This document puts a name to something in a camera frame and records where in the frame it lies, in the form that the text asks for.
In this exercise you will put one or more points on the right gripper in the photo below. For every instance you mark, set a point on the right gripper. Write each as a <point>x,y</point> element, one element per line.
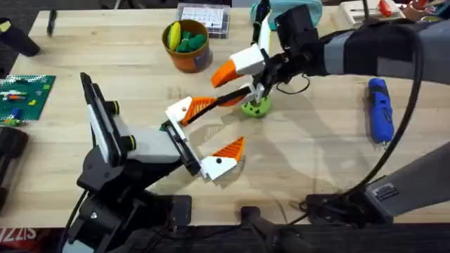
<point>302,61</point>

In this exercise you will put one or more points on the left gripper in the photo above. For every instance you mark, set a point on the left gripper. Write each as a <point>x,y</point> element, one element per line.
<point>151,145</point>

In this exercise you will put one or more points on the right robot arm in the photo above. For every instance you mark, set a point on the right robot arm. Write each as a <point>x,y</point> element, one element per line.
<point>386,52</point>

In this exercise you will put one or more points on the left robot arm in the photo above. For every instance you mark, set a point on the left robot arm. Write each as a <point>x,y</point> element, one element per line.
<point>105,218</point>

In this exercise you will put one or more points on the blue electric screwdriver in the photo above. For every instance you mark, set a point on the blue electric screwdriver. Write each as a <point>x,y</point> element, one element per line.
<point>380,112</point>

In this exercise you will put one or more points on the green disc with holes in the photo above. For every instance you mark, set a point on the green disc with holes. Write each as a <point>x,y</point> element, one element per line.
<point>258,110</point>

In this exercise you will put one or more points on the right wrist plate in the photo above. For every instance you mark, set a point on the right wrist plate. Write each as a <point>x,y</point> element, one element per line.
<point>265,33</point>

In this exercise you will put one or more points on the orange tub with toys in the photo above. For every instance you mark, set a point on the orange tub with toys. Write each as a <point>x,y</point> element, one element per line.
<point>190,56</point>

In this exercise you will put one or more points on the clear plastic parts box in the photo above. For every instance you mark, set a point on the clear plastic parts box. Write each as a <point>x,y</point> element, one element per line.
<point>205,17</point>

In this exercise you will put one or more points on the left wrist black plate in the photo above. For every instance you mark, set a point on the left wrist black plate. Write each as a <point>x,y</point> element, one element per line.
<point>100,121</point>

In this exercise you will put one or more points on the wooden box with tools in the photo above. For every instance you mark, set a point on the wooden box with tools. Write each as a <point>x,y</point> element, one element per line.
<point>372,10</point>

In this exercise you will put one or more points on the green board with blocks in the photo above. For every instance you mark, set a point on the green board with blocks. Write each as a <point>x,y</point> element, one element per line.
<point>24,98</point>

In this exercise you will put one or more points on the black pen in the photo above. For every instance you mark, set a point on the black pen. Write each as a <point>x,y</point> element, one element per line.
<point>51,22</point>

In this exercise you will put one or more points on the black case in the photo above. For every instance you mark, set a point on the black case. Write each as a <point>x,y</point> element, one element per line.
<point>8,158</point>

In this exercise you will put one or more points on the black tool with yellow patch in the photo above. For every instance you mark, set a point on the black tool with yellow patch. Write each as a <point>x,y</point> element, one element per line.
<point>17,40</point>

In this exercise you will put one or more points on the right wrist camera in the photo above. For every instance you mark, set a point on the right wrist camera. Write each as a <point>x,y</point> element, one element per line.
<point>295,26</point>

